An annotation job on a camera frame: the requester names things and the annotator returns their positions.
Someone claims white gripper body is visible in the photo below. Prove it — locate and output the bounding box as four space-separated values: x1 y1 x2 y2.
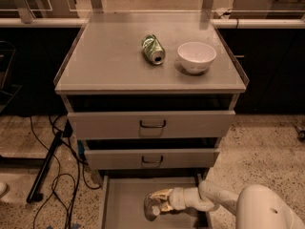
168 187 187 210

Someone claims clear plastic water bottle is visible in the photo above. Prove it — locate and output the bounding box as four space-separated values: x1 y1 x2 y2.
144 194 162 221

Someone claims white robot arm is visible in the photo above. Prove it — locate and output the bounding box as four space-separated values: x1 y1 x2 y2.
144 180 305 229

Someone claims grey bottom drawer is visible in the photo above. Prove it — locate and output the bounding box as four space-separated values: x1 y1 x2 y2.
97 177 212 229

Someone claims grey drawer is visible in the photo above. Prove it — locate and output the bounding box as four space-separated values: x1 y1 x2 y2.
97 177 212 229
85 148 219 170
68 111 235 139

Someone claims grey middle drawer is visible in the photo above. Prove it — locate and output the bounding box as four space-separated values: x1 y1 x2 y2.
85 148 219 170

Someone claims grey drawer cabinet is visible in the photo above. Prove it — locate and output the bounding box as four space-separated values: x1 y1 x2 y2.
54 11 249 177

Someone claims grey top drawer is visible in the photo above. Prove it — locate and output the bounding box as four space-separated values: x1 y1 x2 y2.
68 111 235 139

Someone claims black floor stand bar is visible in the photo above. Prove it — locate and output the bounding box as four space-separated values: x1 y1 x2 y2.
26 132 62 203

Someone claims white ceramic bowl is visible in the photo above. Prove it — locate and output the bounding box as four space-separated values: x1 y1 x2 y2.
177 42 217 73

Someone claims black caster wheel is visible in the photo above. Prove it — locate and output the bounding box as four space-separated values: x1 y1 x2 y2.
294 125 305 141

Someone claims crushed green soda can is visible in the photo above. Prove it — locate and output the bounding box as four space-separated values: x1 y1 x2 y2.
142 34 166 65

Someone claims black floor cable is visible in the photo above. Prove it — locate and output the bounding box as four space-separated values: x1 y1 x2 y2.
29 114 102 229

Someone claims black chair frame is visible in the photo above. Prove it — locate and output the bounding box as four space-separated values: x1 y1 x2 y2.
0 41 21 114

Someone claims white counter rail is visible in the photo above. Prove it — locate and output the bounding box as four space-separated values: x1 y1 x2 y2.
0 18 305 29

